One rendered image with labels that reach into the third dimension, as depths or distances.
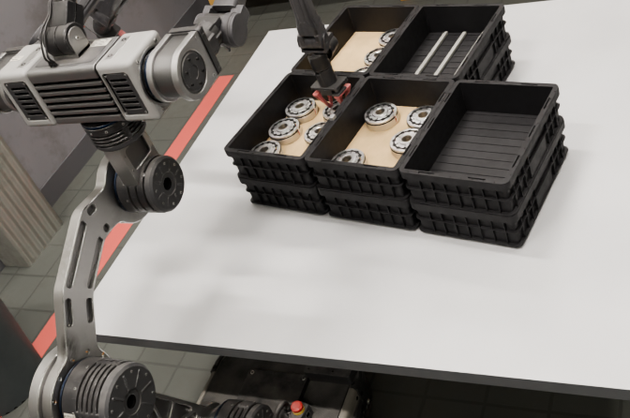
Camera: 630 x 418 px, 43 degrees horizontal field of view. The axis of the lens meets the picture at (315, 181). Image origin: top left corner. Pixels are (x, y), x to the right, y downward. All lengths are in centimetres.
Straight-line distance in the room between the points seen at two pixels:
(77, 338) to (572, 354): 112
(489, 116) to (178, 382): 157
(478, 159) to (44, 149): 279
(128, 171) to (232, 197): 71
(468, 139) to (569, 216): 35
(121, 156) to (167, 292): 61
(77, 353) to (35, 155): 254
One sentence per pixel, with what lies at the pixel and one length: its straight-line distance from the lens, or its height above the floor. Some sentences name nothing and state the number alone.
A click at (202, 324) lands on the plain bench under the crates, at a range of 226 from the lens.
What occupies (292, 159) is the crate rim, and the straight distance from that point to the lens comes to 225.
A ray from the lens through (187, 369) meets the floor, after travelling 318.
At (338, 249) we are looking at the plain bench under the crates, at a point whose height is 70.
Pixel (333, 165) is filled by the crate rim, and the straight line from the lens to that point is 218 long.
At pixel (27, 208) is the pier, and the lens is 414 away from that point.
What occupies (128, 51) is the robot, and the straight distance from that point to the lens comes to 175.
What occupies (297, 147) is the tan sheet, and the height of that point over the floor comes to 83.
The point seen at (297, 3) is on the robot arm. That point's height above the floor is 126.
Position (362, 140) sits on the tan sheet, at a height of 83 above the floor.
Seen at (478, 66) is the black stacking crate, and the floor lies 87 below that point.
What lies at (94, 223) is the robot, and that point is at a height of 116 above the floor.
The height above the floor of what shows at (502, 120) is 83.
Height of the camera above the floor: 221
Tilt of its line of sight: 37 degrees down
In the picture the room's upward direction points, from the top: 23 degrees counter-clockwise
